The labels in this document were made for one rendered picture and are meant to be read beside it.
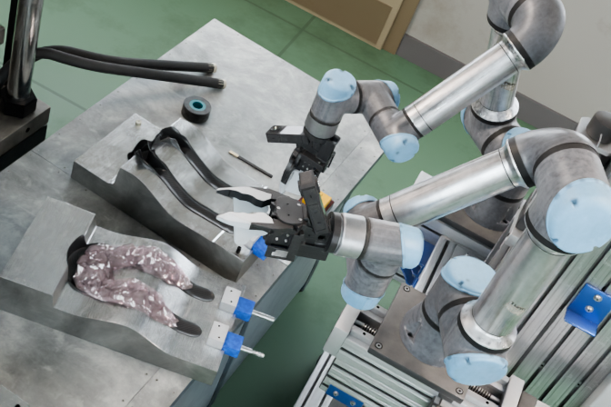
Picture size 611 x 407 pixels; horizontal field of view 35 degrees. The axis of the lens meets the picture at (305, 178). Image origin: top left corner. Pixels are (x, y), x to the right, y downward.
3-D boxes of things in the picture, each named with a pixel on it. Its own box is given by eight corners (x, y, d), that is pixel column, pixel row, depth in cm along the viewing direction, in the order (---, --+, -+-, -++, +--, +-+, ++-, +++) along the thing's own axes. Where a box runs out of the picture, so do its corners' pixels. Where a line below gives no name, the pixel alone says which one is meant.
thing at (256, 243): (290, 265, 239) (296, 252, 235) (280, 277, 235) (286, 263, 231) (245, 237, 241) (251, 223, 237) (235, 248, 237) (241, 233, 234)
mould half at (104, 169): (285, 227, 256) (300, 192, 248) (234, 284, 237) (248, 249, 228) (131, 129, 265) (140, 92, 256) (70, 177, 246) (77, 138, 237)
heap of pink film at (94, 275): (195, 278, 227) (203, 256, 222) (173, 335, 214) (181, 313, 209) (90, 239, 226) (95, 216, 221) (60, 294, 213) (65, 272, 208)
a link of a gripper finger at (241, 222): (215, 250, 160) (265, 250, 164) (223, 223, 157) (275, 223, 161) (209, 237, 162) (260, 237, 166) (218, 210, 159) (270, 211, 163)
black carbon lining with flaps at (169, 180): (262, 209, 249) (272, 183, 242) (229, 243, 237) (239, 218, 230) (151, 139, 254) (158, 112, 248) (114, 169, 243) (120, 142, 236)
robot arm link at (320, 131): (303, 114, 218) (320, 98, 224) (297, 129, 221) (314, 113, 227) (332, 131, 217) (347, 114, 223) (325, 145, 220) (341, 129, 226)
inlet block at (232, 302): (273, 319, 230) (279, 305, 226) (268, 335, 226) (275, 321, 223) (221, 300, 229) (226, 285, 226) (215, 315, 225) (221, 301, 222)
